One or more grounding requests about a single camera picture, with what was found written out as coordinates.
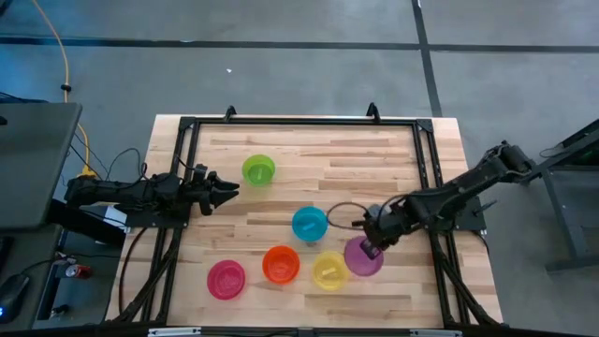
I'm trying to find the grey side table top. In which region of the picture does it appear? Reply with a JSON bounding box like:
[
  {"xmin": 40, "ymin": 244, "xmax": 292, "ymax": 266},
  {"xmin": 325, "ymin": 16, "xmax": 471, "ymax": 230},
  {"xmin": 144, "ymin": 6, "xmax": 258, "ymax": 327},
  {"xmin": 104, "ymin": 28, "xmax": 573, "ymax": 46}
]
[{"xmin": 0, "ymin": 102, "xmax": 83, "ymax": 230}]

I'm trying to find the orange plastic bowl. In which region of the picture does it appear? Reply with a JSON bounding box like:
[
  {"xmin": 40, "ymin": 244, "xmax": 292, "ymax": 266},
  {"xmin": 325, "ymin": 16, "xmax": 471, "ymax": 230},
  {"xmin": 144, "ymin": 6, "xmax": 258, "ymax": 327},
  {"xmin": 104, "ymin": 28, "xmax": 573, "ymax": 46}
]
[{"xmin": 261, "ymin": 245, "xmax": 301, "ymax": 286}]

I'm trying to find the thin black cable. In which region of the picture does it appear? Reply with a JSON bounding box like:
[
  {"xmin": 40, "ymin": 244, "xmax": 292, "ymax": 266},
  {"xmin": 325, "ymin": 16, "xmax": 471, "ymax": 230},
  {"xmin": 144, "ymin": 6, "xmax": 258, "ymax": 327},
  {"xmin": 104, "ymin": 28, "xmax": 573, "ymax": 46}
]
[{"xmin": 105, "ymin": 147, "xmax": 149, "ymax": 182}]

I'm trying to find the blue plastic bowl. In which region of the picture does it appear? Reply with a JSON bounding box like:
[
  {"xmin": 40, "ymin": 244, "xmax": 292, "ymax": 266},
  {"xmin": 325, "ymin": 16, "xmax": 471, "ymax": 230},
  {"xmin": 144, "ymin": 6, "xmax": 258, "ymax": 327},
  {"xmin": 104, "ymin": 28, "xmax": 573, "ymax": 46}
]
[{"xmin": 291, "ymin": 206, "xmax": 329, "ymax": 243}]

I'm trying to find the black metal table frame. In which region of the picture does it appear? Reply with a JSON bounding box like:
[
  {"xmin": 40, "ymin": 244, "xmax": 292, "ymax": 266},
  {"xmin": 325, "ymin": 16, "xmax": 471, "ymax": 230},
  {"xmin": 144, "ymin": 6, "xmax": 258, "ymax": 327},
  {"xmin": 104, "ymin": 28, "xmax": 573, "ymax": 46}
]
[{"xmin": 105, "ymin": 114, "xmax": 504, "ymax": 329}]

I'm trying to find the green plastic bowl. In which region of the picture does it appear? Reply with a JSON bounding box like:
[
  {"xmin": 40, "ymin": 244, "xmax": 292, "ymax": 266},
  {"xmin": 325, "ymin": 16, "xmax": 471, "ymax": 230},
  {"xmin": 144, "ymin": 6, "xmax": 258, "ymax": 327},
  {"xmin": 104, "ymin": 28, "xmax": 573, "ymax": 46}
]
[{"xmin": 241, "ymin": 154, "xmax": 277, "ymax": 187}]

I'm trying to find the pink plastic bowl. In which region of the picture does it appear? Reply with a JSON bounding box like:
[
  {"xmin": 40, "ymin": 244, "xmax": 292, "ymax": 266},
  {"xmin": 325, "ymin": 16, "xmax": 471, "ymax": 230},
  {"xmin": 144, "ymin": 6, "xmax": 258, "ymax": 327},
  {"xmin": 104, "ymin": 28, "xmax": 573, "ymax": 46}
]
[{"xmin": 206, "ymin": 259, "xmax": 247, "ymax": 300}]

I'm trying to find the black metal stand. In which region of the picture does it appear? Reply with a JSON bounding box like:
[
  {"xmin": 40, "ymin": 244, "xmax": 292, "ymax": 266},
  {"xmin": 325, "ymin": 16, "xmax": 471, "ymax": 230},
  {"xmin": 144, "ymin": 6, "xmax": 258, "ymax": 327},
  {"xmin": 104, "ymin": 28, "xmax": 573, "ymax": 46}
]
[{"xmin": 528, "ymin": 119, "xmax": 599, "ymax": 272}]

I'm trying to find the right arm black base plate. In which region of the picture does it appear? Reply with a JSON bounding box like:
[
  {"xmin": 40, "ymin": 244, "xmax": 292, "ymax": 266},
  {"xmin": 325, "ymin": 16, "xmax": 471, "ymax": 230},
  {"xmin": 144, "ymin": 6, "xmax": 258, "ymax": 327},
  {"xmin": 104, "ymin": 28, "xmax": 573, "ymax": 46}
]
[{"xmin": 428, "ymin": 196, "xmax": 488, "ymax": 233}]

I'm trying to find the black computer mouse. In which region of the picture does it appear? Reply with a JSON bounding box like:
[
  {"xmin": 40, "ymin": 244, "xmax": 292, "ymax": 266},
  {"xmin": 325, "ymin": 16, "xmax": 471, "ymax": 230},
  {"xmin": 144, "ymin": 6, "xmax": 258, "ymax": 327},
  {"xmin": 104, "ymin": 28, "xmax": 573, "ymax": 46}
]
[{"xmin": 0, "ymin": 273, "xmax": 30, "ymax": 324}]

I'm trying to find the yellow plastic bowl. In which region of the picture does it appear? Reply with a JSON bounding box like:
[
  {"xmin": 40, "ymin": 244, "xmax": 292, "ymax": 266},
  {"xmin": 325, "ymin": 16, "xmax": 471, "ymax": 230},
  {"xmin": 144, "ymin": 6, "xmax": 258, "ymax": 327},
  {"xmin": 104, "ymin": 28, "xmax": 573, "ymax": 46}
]
[{"xmin": 312, "ymin": 250, "xmax": 350, "ymax": 292}]

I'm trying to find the red soda can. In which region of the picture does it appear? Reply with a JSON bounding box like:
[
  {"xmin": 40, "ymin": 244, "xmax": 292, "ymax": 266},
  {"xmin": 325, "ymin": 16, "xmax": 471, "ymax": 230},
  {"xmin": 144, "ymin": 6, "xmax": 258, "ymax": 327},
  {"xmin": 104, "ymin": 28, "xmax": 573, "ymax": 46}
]
[{"xmin": 64, "ymin": 264, "xmax": 94, "ymax": 281}]

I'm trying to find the purple plastic bowl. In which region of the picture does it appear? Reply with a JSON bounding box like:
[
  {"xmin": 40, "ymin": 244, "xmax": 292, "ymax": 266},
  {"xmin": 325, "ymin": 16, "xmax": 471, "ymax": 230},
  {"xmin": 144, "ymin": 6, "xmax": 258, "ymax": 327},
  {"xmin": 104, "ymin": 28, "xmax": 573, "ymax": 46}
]
[{"xmin": 343, "ymin": 235, "xmax": 386, "ymax": 278}]

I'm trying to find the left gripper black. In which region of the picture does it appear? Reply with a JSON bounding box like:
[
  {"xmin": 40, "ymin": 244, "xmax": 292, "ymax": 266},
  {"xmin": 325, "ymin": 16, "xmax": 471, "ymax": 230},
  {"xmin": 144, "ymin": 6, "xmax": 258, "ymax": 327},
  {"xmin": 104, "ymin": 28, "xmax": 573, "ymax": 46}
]
[{"xmin": 184, "ymin": 163, "xmax": 241, "ymax": 217}]

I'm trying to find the black box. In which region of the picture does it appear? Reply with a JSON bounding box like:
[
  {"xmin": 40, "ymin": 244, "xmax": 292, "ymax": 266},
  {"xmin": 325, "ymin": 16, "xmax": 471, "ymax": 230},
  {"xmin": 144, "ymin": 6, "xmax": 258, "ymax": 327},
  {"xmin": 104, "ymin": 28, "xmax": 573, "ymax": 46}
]
[{"xmin": 46, "ymin": 198, "xmax": 127, "ymax": 247}]

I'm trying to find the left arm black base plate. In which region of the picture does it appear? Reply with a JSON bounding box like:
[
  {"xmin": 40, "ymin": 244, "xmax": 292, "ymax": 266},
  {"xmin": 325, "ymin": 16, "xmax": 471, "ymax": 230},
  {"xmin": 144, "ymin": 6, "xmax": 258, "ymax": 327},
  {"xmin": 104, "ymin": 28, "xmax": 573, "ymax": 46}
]
[{"xmin": 119, "ymin": 205, "xmax": 191, "ymax": 229}]

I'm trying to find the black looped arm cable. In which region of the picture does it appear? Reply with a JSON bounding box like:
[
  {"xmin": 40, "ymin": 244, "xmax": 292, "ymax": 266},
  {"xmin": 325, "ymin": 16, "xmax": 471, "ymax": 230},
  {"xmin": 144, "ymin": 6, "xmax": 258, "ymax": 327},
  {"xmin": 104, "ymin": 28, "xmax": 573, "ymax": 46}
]
[{"xmin": 326, "ymin": 200, "xmax": 375, "ymax": 231}]

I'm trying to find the silver table edge bracket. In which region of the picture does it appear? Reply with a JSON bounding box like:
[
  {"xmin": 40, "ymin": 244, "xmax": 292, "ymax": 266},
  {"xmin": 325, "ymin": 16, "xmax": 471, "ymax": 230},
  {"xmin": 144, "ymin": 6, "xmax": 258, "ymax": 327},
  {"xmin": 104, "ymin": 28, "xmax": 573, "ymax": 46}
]
[
  {"xmin": 410, "ymin": 329, "xmax": 463, "ymax": 337},
  {"xmin": 148, "ymin": 327, "xmax": 202, "ymax": 337}
]

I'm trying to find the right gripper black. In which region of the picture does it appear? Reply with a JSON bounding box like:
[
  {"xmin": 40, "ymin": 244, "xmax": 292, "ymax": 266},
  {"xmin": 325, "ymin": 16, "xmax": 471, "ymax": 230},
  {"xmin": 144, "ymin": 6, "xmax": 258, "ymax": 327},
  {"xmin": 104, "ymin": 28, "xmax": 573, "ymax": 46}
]
[{"xmin": 359, "ymin": 207, "xmax": 406, "ymax": 261}]

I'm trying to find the thick black cable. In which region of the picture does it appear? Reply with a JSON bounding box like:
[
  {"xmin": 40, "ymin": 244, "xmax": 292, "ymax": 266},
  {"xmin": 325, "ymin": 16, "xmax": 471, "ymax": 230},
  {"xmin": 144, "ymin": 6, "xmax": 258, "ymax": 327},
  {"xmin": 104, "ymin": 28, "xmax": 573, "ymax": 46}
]
[{"xmin": 117, "ymin": 227, "xmax": 149, "ymax": 315}]

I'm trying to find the dark grey desk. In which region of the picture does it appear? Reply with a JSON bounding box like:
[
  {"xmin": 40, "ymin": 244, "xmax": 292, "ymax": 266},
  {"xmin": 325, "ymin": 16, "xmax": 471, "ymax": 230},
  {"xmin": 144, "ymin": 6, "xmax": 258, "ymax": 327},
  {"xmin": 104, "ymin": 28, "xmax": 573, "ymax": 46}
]
[{"xmin": 0, "ymin": 223, "xmax": 65, "ymax": 331}]

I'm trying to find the yellow floor cable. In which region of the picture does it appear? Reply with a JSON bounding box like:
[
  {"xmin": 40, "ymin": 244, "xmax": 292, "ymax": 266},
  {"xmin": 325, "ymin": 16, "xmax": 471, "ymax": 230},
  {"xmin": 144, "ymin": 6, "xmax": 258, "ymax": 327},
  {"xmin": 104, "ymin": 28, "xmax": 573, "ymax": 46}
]
[{"xmin": 30, "ymin": 0, "xmax": 97, "ymax": 179}]

